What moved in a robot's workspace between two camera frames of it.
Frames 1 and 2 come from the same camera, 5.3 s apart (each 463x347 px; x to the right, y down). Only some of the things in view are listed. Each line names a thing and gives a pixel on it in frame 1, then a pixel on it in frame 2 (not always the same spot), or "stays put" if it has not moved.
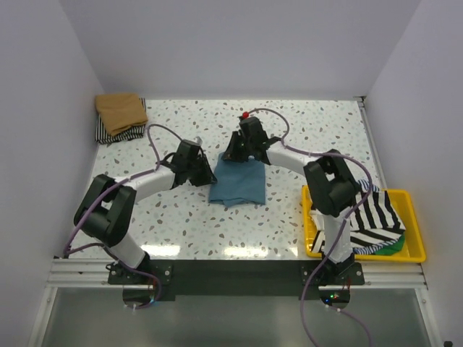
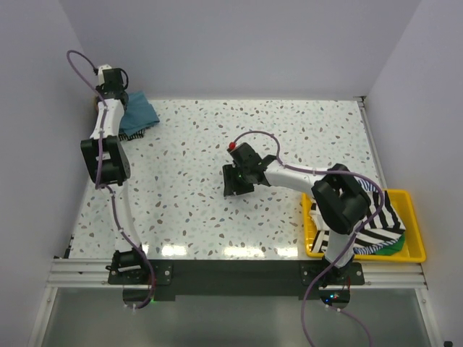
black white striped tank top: (375, 220) stays put
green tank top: (394, 248) stays put
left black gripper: (207, 176) → (100, 87)
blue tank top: (234, 183) → (139, 114)
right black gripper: (231, 153) → (231, 184)
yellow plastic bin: (413, 249) stays put
